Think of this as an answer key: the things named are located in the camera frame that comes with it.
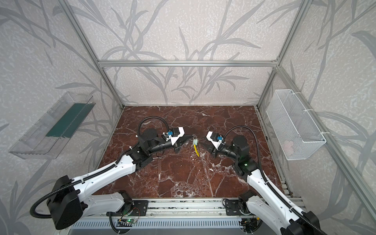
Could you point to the pink object in basket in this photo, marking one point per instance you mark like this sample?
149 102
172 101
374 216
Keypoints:
288 148

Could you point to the white wire mesh basket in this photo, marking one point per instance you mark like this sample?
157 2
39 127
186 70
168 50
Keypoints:
292 121

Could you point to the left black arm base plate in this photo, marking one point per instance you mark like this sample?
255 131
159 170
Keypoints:
134 208

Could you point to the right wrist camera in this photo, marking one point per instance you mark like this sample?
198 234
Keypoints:
216 139

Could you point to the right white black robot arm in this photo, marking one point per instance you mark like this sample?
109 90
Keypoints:
252 173

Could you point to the aluminium front rail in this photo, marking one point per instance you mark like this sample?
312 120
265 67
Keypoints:
188 209

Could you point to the clear plastic wall bin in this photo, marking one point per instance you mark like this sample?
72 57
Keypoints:
50 134

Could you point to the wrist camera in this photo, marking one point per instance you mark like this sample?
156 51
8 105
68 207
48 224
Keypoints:
173 135
216 139

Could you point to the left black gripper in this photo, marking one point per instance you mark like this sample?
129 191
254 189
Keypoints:
177 143

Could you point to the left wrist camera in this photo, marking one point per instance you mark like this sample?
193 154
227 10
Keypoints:
173 135

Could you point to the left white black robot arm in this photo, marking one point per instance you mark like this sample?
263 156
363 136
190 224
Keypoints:
73 199

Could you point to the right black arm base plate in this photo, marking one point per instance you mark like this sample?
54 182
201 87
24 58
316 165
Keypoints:
237 207

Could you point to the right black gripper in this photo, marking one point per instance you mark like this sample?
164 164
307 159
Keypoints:
213 148

